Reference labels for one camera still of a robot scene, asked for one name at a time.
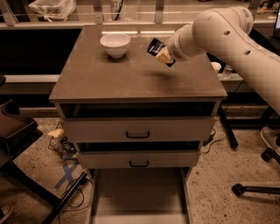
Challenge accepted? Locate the dark rxbar blueberry wrapper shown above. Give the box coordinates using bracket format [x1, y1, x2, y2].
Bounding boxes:
[147, 38, 175, 67]

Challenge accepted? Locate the drawer with handle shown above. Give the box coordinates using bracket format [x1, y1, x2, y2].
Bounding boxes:
[59, 101, 218, 144]
[77, 141, 200, 169]

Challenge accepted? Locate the grey drawer cabinet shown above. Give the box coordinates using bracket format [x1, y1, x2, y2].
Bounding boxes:
[48, 24, 229, 224]

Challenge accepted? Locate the black table leg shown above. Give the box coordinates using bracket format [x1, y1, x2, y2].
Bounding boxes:
[218, 106, 238, 149]

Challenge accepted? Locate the black floor cable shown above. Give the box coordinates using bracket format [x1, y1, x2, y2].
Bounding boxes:
[57, 176, 90, 224]

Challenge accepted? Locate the wire basket with items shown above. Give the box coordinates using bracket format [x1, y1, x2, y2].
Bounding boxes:
[47, 122, 76, 161]

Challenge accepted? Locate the open bottom drawer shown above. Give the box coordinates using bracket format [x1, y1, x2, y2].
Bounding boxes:
[86, 168, 192, 224]

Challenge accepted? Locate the middle drawer with handle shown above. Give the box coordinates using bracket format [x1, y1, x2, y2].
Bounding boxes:
[77, 141, 200, 169]

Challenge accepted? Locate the clear plastic water bottle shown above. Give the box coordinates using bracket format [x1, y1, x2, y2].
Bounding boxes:
[221, 65, 233, 80]

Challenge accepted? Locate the top drawer with handle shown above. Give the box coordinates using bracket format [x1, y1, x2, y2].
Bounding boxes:
[59, 101, 218, 144]

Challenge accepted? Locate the black chair caster leg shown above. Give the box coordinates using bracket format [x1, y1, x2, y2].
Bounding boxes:
[232, 148, 280, 196]

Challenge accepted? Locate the white paper cup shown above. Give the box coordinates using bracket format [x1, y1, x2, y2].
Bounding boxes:
[211, 62, 221, 74]

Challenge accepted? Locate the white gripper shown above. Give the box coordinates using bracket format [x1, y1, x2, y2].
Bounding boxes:
[156, 32, 186, 64]

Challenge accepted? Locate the dark brown side cart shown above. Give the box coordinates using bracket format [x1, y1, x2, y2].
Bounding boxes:
[0, 101, 87, 224]

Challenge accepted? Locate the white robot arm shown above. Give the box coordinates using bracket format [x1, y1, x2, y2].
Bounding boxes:
[157, 6, 280, 114]

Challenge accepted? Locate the white ceramic bowl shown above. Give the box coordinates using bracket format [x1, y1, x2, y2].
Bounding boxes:
[100, 33, 130, 58]

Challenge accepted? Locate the clear plastic bag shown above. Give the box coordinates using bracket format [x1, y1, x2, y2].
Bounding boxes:
[28, 0, 76, 21]

